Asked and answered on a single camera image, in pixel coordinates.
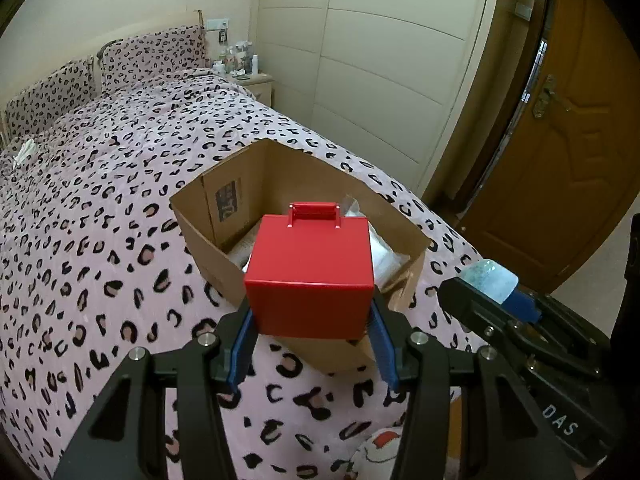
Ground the red toy box with handle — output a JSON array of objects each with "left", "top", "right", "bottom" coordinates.
[{"left": 243, "top": 201, "right": 376, "bottom": 342}]

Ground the small grey blue faceted object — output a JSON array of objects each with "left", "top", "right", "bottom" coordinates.
[{"left": 459, "top": 258, "right": 521, "bottom": 304}]

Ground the small white item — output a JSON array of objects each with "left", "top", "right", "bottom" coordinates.
[{"left": 13, "top": 139, "right": 37, "bottom": 166}]

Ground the white wardrobe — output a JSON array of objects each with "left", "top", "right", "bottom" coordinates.
[{"left": 252, "top": 0, "right": 497, "bottom": 202}]

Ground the group of toiletry bottles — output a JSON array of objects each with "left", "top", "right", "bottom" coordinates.
[{"left": 212, "top": 39, "right": 261, "bottom": 77}]

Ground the pink leopard print blanket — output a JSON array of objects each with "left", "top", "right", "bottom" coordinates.
[{"left": 0, "top": 71, "right": 489, "bottom": 480}]

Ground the pink leopard print pillow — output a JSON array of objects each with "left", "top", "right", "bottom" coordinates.
[
  {"left": 3, "top": 57, "right": 96, "bottom": 142},
  {"left": 99, "top": 24, "right": 207, "bottom": 94}
]

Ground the brown wooden door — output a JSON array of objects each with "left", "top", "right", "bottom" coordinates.
[{"left": 459, "top": 0, "right": 640, "bottom": 294}]

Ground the clear bag of white pads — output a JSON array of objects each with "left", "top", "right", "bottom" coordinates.
[{"left": 367, "top": 222, "right": 412, "bottom": 287}]

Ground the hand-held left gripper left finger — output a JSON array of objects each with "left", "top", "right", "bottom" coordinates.
[{"left": 52, "top": 299, "right": 259, "bottom": 480}]

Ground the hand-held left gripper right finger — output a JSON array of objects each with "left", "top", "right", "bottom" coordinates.
[{"left": 371, "top": 291, "right": 576, "bottom": 480}]

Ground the white red fabric item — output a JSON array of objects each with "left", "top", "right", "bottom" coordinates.
[{"left": 347, "top": 427, "right": 404, "bottom": 480}]

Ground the brass door handle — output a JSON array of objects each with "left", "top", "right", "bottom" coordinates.
[{"left": 530, "top": 74, "right": 571, "bottom": 121}]

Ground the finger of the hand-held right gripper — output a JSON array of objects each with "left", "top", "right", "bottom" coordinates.
[
  {"left": 502, "top": 289, "right": 614, "bottom": 382},
  {"left": 438, "top": 277, "right": 532, "bottom": 357}
]

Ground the beige nightstand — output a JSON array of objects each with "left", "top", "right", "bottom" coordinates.
[{"left": 227, "top": 72, "right": 275, "bottom": 109}]

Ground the brown cardboard box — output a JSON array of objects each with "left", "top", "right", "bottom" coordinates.
[{"left": 169, "top": 138, "right": 431, "bottom": 374}]

